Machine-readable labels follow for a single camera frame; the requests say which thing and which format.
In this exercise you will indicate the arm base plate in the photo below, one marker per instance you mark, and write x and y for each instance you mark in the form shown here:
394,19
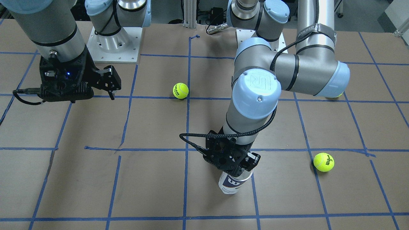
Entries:
120,48
245,39

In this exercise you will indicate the aluminium frame post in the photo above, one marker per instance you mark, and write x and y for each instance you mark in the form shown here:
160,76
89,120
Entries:
189,14

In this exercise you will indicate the clear tennis ball can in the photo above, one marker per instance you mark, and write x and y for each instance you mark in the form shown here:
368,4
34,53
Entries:
230,185

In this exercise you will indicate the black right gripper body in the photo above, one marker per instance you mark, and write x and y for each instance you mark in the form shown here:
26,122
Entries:
92,74

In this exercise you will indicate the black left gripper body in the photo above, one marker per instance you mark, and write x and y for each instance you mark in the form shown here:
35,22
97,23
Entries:
250,161

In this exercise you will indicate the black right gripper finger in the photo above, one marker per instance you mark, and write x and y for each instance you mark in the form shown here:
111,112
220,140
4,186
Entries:
108,79

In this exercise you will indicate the HEAD tennis ball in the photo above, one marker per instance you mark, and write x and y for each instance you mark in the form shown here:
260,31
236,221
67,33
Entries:
180,90

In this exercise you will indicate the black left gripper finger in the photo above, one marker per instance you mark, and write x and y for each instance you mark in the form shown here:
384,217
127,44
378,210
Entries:
249,161

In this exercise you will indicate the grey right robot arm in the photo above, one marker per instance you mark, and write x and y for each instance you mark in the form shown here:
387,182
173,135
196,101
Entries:
50,25

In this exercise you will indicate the Wilson tennis ball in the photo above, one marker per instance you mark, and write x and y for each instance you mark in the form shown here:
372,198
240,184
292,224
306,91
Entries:
324,162

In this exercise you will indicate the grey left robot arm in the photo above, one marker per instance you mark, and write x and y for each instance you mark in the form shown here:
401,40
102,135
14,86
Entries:
262,72

